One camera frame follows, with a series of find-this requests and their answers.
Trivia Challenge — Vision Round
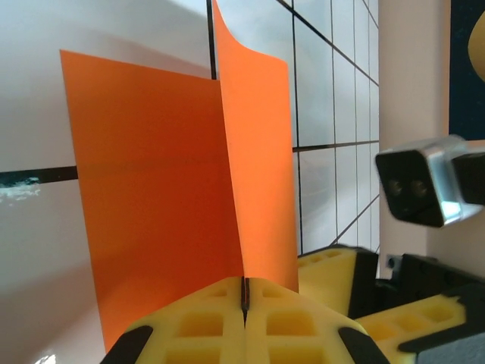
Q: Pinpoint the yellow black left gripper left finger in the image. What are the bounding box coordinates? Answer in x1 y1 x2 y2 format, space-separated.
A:
99 276 246 364

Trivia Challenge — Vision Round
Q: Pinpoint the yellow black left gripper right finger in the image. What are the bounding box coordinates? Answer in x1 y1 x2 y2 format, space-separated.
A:
244 277 391 364

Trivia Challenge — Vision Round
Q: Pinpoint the orange square paper sheet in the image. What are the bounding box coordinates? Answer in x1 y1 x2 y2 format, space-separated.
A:
59 0 300 353

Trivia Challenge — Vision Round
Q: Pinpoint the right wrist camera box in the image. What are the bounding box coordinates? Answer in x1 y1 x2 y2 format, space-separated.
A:
374 134 468 228

